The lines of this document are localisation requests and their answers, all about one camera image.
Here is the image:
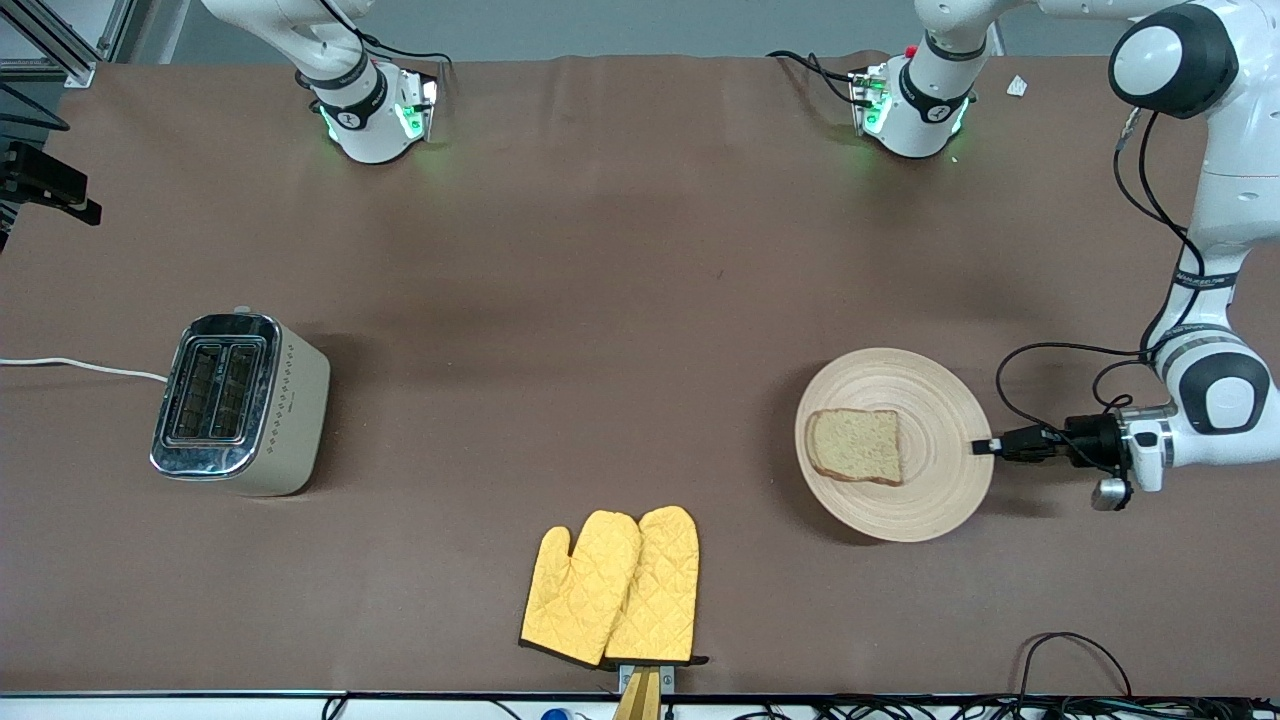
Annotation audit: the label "round wooden plate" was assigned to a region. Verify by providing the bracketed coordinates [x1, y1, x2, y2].
[795, 347, 996, 544]

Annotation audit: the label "brown bread slice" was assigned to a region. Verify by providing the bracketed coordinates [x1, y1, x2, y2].
[804, 408, 905, 488]

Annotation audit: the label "cream and chrome toaster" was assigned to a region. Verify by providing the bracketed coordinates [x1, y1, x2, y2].
[150, 308, 332, 498]

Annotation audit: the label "yellow quilted oven mitt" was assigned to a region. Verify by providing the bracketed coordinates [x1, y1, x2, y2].
[519, 510, 642, 669]
[603, 505, 710, 668]

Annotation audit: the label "brown table cover mat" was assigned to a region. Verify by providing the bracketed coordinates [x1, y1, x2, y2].
[0, 50, 1280, 698]

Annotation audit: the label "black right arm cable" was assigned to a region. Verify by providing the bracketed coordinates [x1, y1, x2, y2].
[0, 82, 71, 133]

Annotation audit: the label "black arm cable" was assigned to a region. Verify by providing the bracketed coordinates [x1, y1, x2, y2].
[0, 82, 71, 133]
[994, 108, 1209, 473]

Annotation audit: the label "aluminium frame profile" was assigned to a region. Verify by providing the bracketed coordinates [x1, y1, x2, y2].
[0, 0, 138, 91]

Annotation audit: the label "white toaster power cord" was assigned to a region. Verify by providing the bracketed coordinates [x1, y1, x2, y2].
[0, 356, 169, 384]

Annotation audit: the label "black looped cable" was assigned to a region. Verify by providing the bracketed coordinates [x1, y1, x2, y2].
[1017, 631, 1134, 701]

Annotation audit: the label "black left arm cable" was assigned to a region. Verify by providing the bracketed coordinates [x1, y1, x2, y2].
[994, 108, 1209, 473]

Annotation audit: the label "tangled black cables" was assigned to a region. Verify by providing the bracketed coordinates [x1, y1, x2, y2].
[320, 695, 1280, 720]

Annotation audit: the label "black base power cable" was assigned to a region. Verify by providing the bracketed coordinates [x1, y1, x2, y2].
[318, 0, 454, 71]
[767, 49, 863, 107]

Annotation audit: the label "wooden stick with metal bracket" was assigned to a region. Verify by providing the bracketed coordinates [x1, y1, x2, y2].
[612, 662, 677, 720]

